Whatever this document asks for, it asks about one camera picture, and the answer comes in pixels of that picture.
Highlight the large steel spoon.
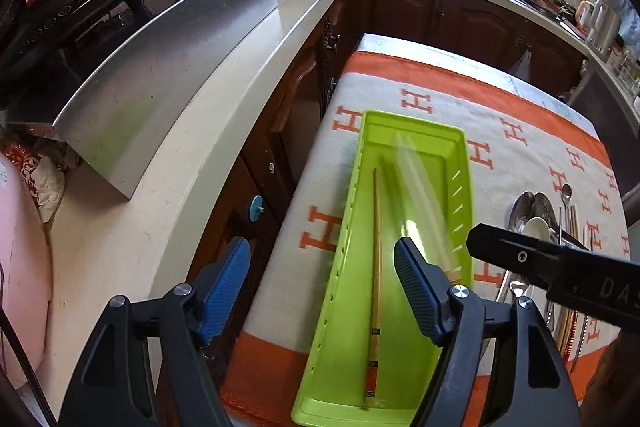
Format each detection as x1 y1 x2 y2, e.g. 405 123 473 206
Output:
496 192 534 303

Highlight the bamboo chopstick red end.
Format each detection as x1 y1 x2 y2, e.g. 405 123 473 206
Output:
364 168 383 407

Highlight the cream chopstick red end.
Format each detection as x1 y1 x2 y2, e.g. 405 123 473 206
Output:
394 131 462 282

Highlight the steel soup spoon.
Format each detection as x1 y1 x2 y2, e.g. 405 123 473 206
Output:
532 193 559 235

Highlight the right hand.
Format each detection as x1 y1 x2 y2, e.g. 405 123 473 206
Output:
579 331 640 427

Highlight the dark wooden chopstick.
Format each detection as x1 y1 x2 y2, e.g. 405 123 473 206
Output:
555 205 579 362

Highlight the grey dishwasher cabinet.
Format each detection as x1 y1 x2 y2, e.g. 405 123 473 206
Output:
568 61 639 197

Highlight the lime green plastic tray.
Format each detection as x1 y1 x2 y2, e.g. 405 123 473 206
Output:
291 110 473 426

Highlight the white plastic bag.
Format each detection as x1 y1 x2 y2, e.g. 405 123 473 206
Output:
509 49 532 83

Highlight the steel electric kettle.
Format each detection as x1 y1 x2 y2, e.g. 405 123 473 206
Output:
575 0 620 61

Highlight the steel splash guard panel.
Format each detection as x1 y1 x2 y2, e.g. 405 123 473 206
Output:
53 0 277 197

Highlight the black red pressure cooker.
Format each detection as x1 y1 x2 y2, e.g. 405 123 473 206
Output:
1 0 152 107

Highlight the long-handled small steel spoon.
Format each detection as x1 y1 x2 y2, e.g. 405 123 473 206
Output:
561 183 573 235

